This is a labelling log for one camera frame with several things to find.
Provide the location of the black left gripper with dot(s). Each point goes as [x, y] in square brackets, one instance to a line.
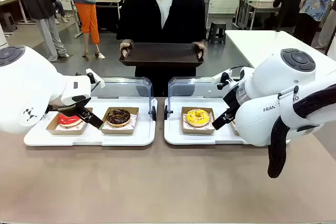
[78, 99]

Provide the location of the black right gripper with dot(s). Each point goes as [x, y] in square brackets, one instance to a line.
[232, 100]

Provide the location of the red glazed donut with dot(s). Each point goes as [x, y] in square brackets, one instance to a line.
[68, 120]
[53, 127]

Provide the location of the dark brown serving tray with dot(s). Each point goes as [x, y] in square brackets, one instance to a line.
[160, 54]

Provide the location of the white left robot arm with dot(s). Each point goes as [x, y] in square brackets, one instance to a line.
[26, 82]

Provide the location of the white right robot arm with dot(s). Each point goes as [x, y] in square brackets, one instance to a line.
[275, 82]

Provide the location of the yellow glazed donut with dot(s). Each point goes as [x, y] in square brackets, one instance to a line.
[197, 117]

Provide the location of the chocolate sprinkled donut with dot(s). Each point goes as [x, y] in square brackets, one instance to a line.
[118, 117]

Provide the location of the chocolate donut in box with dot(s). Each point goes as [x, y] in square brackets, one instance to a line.
[118, 130]

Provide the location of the person in black shirt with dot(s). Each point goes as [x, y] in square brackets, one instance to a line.
[141, 11]

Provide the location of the person's left hand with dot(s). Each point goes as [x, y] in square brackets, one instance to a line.
[200, 48]

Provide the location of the person's right hand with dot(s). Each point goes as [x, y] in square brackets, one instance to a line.
[125, 47]

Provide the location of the white printed paper liner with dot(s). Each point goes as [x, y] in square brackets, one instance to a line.
[77, 127]
[185, 125]
[132, 121]

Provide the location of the white plastic display tray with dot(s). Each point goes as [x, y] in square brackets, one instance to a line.
[173, 134]
[92, 140]

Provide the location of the clear plastic display lid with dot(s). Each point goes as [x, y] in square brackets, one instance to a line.
[189, 86]
[123, 86]

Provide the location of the large white table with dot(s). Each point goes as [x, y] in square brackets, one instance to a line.
[262, 43]

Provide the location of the black plastic stool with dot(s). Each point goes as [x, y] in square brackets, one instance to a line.
[217, 31]

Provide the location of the bystander in orange trousers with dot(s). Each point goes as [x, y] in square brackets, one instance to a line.
[88, 16]

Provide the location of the white cylindrical appliance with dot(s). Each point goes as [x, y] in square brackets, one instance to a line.
[2, 36]

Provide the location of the grey background work table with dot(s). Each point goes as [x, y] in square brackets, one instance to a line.
[260, 3]

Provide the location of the grey plastic stool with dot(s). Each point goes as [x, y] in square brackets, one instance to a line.
[8, 22]

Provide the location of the seated bystander in black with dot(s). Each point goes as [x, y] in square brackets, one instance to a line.
[288, 1]

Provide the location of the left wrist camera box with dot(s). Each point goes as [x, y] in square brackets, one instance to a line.
[97, 81]

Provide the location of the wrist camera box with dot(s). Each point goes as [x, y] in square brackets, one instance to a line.
[223, 79]
[97, 81]

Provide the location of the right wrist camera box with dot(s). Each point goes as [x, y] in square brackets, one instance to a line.
[223, 79]

